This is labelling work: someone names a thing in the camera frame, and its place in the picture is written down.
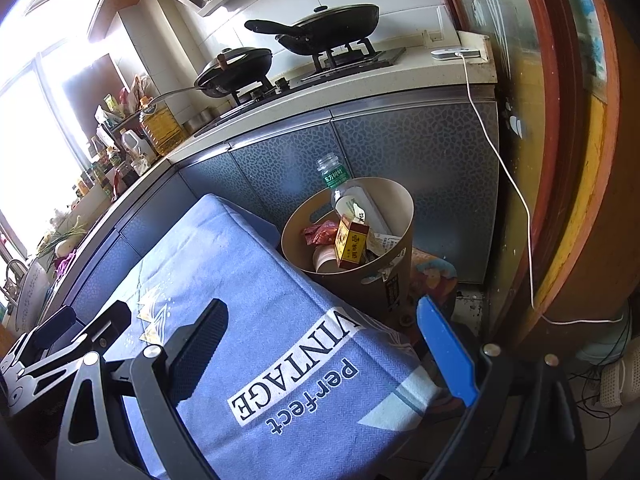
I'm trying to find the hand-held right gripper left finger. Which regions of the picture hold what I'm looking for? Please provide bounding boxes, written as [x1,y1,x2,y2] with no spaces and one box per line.
[55,297,231,480]

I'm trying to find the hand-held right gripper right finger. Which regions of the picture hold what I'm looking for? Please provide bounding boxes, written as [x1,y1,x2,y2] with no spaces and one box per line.
[416,295,588,480]

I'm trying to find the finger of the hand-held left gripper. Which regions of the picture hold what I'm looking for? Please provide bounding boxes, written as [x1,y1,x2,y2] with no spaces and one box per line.
[69,300,133,357]
[0,305,78,367]

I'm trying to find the beige round bin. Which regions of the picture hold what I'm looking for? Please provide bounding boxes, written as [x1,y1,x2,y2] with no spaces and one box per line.
[281,176,415,328]

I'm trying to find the red and yellow box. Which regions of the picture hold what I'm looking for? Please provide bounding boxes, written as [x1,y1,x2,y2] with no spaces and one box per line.
[334,215,371,267]

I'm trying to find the white paper cup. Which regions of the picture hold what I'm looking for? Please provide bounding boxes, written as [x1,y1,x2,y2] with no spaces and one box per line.
[312,245,351,273]

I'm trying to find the red snack wrapper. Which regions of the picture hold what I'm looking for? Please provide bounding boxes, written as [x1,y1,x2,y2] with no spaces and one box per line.
[300,221,341,246]

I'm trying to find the clear plastic bottle green label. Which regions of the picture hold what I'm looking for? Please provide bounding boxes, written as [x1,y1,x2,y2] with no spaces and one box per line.
[315,152,351,211]

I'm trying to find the blue printed tablecloth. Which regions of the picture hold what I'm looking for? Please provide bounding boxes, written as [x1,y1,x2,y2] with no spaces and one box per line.
[67,192,441,480]

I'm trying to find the colourful patterned cloth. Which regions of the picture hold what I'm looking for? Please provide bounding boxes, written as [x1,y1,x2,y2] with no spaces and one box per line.
[410,247,458,311]

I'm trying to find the green onions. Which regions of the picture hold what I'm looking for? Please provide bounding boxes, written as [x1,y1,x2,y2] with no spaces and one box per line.
[37,215,88,256]

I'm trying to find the row of condiment bottles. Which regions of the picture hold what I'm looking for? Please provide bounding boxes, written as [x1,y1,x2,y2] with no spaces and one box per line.
[72,130,131,196]

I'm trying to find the white mesh shoe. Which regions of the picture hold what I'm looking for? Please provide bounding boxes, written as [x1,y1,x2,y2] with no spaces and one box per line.
[600,355,631,408]

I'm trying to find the white plastic jug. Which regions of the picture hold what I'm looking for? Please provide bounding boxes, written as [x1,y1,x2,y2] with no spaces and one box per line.
[120,129,153,171]

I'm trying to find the yellow cooking oil bottle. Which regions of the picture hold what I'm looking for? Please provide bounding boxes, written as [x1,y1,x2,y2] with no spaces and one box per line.
[139,96,182,157]

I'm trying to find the blue kitchen cabinet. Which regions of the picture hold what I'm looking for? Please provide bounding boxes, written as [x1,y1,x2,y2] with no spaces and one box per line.
[40,85,501,321]

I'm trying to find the pile of food packets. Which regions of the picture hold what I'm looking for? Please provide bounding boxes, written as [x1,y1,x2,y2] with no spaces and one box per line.
[95,75,151,121]

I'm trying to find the wooden door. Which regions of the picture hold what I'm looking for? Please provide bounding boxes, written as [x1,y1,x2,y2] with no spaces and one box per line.
[430,0,640,361]

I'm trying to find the black wok with knob lid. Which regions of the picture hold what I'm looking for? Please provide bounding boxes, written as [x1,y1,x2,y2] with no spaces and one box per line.
[145,46,273,108]

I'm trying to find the gas stove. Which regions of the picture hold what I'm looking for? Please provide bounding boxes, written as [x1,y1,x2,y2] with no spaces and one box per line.
[192,42,407,133]

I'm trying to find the white socket box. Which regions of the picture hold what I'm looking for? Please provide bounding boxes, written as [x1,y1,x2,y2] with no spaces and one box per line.
[457,30,493,64]

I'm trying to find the black frying pan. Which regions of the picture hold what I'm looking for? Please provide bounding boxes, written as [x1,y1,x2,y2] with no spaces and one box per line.
[244,3,381,56]

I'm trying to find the white charging cable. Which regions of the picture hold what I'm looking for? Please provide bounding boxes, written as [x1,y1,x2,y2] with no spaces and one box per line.
[462,55,626,325]

